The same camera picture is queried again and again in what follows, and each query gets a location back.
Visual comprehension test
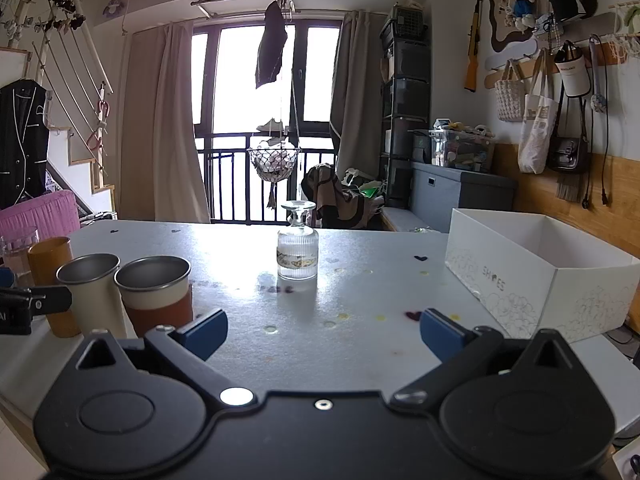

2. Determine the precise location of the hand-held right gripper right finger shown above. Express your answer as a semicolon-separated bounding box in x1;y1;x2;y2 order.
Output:
389;308;582;407

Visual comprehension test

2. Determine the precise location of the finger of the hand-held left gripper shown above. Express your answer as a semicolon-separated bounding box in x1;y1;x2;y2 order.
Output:
0;267;74;337

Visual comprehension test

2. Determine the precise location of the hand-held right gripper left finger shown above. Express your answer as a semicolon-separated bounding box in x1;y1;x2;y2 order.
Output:
74;308;257;407

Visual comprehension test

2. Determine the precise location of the clear stemmed glass cup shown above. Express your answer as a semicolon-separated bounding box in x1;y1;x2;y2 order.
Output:
276;200;320;281

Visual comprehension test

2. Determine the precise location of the brown leather shoulder bag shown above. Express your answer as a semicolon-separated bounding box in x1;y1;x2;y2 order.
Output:
546;80;592;175

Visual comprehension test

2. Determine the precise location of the amber plastic cup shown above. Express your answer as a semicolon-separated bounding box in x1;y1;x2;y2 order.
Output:
27;236;82;339

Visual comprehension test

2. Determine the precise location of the steel cup with brown sleeve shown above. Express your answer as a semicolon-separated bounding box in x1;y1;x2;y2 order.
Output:
114;255;195;339

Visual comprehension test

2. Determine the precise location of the steel cup with white sleeve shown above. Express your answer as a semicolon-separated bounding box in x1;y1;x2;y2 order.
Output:
56;253;132;341

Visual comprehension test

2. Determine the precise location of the clear drinking glass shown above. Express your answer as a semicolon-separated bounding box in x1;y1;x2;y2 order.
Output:
0;226;41;289

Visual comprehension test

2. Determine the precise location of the white cardboard shoe box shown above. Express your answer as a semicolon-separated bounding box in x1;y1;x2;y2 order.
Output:
443;208;640;345

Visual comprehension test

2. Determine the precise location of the pink ruffled chair cover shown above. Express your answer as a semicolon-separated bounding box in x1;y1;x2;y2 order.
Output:
0;189;82;244

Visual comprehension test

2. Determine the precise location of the grey storage chest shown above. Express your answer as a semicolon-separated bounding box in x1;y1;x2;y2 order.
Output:
410;161;518;233

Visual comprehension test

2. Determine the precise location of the brown patterned blanket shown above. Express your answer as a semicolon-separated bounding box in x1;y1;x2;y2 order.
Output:
300;163;386;231

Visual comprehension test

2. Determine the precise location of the black vest with white trim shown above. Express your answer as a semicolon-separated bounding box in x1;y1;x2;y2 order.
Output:
0;78;50;211

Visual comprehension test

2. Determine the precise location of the hanging net basket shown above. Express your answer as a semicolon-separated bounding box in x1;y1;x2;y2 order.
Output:
246;143;299;183

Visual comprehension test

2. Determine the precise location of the clear plastic storage bin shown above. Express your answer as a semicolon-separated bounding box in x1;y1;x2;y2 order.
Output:
430;128;497;173

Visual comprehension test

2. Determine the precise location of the beige curtain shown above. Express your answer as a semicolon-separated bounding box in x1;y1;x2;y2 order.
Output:
118;21;212;224
328;10;372;178

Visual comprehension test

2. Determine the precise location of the cream printed tote bag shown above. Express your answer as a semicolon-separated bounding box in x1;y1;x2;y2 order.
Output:
516;50;561;176

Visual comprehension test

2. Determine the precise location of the dark drawer storage tower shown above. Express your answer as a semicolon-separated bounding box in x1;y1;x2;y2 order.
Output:
379;20;432;210

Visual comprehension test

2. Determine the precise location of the white stair railing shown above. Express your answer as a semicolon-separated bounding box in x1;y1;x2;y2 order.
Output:
0;0;115;196

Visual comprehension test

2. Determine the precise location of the white knitted bag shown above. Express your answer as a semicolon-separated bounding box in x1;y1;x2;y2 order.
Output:
495;59;529;123

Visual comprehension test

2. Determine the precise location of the toy rifle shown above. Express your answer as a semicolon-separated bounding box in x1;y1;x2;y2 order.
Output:
464;0;486;94

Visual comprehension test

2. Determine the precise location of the white and black bucket bag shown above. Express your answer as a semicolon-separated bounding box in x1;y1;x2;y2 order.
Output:
554;40;592;98

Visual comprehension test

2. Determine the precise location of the dark hanging garment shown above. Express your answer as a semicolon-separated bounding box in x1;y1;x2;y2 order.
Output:
254;0;289;90

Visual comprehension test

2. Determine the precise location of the pet carrier crate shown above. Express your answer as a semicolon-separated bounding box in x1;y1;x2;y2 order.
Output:
384;2;430;41

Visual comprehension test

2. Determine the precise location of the curtain rod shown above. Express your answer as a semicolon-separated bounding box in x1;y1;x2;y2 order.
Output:
190;0;299;19

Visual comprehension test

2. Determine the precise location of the stuffed doll in blue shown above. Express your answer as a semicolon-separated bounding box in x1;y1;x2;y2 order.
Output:
505;0;540;31

